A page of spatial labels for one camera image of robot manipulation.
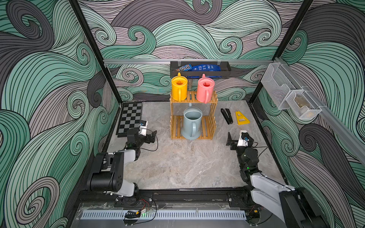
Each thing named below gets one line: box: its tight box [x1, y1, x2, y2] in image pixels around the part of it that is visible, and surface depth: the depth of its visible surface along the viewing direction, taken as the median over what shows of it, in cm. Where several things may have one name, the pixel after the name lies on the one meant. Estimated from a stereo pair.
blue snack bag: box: [192, 64, 222, 72], surface depth 94 cm
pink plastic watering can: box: [196, 73, 215, 105], surface depth 77 cm
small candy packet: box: [173, 63, 193, 72], surface depth 94 cm
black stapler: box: [220, 108, 234, 125], surface depth 112 cm
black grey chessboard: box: [115, 101, 143, 138], surface depth 109 cm
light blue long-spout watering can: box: [180, 103, 203, 141], surface depth 85 cm
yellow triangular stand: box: [235, 111, 251, 126], surface depth 109 cm
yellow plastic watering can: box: [171, 72, 188, 103], surface depth 78 cm
